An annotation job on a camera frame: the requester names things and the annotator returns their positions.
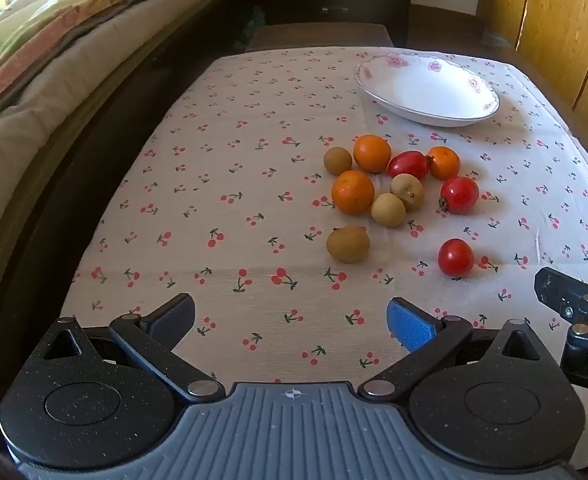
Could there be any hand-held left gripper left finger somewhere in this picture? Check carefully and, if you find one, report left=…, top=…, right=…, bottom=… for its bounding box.
left=24, top=293, right=225, bottom=403

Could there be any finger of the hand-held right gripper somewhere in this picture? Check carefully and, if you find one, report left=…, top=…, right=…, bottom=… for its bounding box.
left=560, top=323, right=588, bottom=395
left=534, top=267, right=588, bottom=322

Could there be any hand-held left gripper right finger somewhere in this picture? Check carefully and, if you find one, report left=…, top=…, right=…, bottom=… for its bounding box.
left=359, top=297, right=562, bottom=403

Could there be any red tomato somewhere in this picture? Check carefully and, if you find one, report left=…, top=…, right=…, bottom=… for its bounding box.
left=438, top=238, right=475, bottom=278
left=439, top=176, right=480, bottom=215
left=388, top=150, right=432, bottom=181

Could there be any brown longan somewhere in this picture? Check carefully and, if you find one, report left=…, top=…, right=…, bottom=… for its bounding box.
left=371, top=193, right=407, bottom=229
left=326, top=226, right=371, bottom=264

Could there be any brown kiwi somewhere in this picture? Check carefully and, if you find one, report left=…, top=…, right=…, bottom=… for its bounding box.
left=390, top=173, right=425, bottom=212
left=323, top=147, right=353, bottom=176

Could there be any mandarin orange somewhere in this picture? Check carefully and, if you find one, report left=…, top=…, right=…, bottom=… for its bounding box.
left=331, top=170, right=375, bottom=216
left=426, top=146, right=461, bottom=181
left=353, top=134, right=393, bottom=174

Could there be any white floral plate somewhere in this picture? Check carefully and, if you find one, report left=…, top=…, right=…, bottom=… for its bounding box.
left=356, top=55, right=500, bottom=128

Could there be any cherry print tablecloth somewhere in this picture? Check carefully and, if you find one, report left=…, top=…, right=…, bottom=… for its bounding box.
left=61, top=47, right=588, bottom=468

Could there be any bed with floral blanket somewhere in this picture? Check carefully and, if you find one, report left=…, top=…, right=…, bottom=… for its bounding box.
left=0, top=0, right=245, bottom=286
left=0, top=25, right=255, bottom=411

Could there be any yellow wooden wardrobe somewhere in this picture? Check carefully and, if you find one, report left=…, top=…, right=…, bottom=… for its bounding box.
left=478, top=0, right=588, bottom=128

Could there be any dark wooden stool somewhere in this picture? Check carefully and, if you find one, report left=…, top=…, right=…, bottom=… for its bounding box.
left=246, top=23, right=393, bottom=54

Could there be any teal plastic bag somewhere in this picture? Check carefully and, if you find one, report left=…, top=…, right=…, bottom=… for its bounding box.
left=238, top=5, right=265, bottom=47

